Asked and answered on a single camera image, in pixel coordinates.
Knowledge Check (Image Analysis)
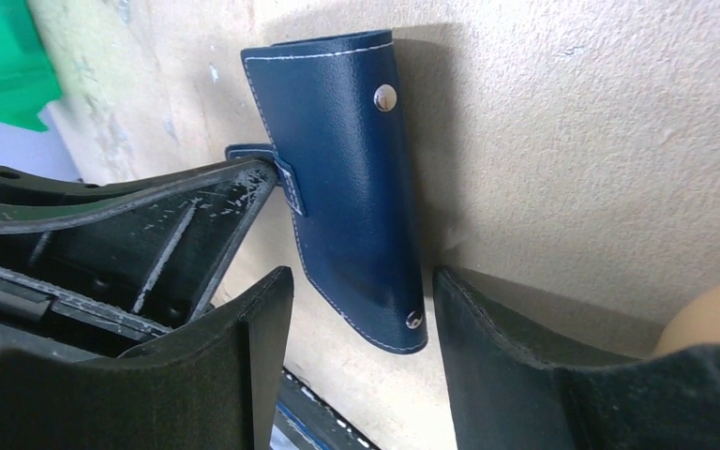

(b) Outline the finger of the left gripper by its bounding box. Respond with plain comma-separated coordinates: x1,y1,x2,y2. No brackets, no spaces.
0,158,278,356
0,158,255,215

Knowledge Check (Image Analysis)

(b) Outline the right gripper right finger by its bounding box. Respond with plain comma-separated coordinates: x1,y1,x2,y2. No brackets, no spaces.
432,266,720,449

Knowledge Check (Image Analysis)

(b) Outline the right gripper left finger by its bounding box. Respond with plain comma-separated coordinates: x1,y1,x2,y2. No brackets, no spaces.
0,266,293,449

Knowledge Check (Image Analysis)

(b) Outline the blue leather card holder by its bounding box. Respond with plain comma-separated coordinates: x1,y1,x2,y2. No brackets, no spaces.
225,30,428,354

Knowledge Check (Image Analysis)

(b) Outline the green plastic bin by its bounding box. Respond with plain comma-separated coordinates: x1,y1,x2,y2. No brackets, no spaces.
0,0,62,132

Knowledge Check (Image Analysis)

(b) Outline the tan oval plastic tray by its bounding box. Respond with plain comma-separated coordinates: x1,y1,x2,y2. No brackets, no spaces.
652,285,720,356

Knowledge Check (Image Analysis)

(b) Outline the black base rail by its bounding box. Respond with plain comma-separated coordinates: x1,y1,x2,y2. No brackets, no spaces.
269,367,380,450

